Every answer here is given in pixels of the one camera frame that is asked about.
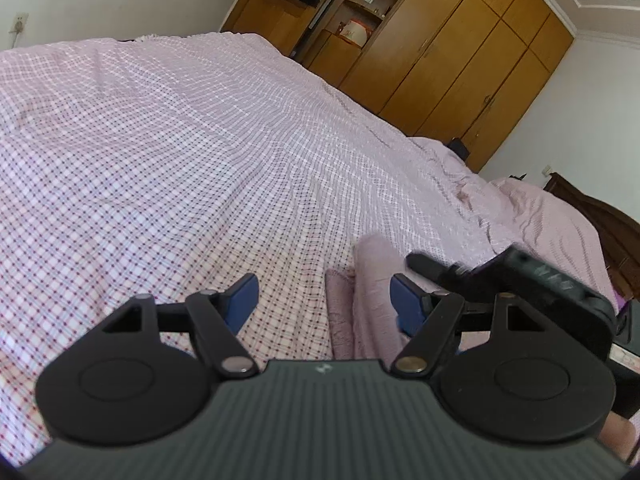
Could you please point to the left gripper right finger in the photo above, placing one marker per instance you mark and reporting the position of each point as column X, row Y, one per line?
column 502, row 369

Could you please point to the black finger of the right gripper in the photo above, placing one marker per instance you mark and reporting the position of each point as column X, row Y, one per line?
column 439, row 273

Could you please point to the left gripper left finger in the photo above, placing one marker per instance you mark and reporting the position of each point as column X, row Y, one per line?
column 148, row 369

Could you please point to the lilac knitted cardigan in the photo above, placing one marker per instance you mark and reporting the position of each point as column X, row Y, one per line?
column 362, row 320

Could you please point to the purple cloth by headboard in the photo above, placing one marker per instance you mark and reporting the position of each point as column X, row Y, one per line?
column 620, row 301

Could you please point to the dark wooden headboard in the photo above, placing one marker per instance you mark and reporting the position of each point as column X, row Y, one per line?
column 619, row 234

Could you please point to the pink checked bed sheet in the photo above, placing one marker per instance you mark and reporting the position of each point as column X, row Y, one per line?
column 170, row 165

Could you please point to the brown wooden wardrobe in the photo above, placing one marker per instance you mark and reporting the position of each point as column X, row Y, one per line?
column 463, row 72

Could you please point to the white pink box on shelf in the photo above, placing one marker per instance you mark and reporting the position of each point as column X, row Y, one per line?
column 354, row 32

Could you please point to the white wall socket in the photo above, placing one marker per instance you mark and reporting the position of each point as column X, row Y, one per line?
column 19, row 22

